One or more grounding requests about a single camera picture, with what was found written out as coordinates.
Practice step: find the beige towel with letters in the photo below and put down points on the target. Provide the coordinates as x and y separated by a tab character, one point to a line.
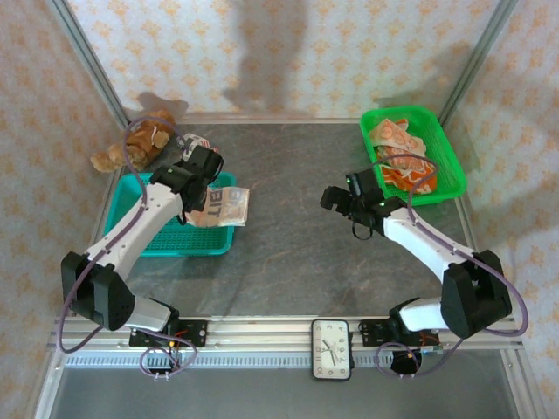
227	205

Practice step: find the orange lion towel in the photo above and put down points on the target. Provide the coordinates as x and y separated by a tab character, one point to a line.
415	183

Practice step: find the orange cream character towel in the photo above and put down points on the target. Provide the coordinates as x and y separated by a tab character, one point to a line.
393	135

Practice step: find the striped toy car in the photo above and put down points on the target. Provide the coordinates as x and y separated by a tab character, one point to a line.
196	140

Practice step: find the teal plastic basket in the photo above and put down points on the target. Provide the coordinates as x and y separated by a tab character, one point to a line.
192	240

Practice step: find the brown teddy bear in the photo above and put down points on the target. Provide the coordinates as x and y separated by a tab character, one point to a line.
144	139

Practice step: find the green plastic basket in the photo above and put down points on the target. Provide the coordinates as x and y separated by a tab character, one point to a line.
445	166

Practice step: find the white analog clock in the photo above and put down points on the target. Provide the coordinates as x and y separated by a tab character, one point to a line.
332	349

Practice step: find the small circuit board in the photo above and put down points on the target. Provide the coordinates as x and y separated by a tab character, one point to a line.
432	349

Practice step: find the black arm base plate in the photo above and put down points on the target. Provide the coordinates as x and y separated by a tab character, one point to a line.
194	334
371	334

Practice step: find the wide aluminium frame rail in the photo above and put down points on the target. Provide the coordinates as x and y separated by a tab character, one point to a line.
262	331

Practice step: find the aluminium frame post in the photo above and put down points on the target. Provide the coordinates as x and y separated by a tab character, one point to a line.
478	57
87	57

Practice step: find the aluminium frame beam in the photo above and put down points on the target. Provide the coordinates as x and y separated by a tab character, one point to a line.
48	393
524	393

